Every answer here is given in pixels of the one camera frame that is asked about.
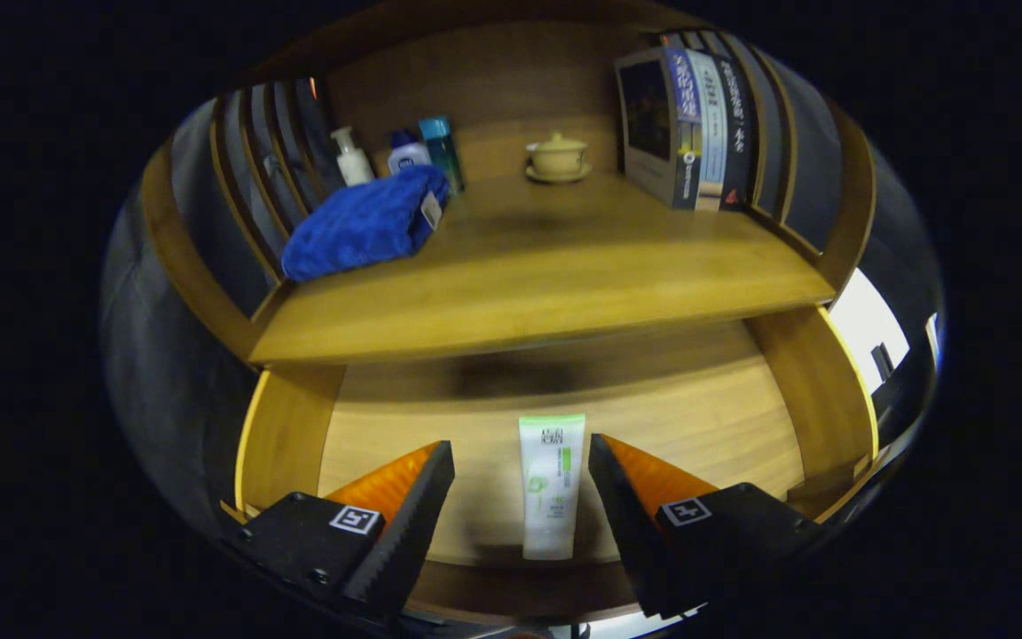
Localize white bottle with blue cap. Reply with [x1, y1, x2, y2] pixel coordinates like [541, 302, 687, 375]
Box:
[385, 130, 434, 177]

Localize blue folded towel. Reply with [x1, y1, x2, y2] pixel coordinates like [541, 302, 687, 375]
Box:
[280, 165, 452, 283]

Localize white tube with green label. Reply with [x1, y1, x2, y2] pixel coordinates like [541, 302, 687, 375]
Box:
[518, 414, 586, 562]

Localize white drawer unit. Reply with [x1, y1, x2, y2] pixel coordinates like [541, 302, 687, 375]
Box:
[829, 268, 911, 396]

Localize beige lidded teacup with saucer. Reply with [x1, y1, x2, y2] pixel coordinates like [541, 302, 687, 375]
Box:
[524, 131, 593, 185]

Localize wooden drawer with black knob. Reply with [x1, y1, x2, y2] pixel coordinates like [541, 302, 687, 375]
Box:
[220, 306, 880, 627]

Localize book with blue spine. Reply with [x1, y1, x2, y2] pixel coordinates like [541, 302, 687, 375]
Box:
[615, 47, 704, 211]

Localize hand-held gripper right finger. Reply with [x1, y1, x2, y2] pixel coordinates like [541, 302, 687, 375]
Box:
[586, 432, 831, 620]

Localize book with pale grey spine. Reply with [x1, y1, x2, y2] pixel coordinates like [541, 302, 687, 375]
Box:
[687, 49, 729, 212]

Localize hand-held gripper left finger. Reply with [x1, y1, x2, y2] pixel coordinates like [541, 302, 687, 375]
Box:
[223, 439, 457, 629]

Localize book with black spine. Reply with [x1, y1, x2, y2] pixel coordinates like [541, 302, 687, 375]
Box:
[713, 53, 756, 212]

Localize teal bottle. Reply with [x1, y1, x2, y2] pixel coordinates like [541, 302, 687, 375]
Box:
[418, 116, 466, 196]

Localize white pump bottle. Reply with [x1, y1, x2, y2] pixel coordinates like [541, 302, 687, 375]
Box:
[330, 126, 375, 187]

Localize wooden cabinet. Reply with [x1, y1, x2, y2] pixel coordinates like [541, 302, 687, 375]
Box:
[138, 0, 877, 369]

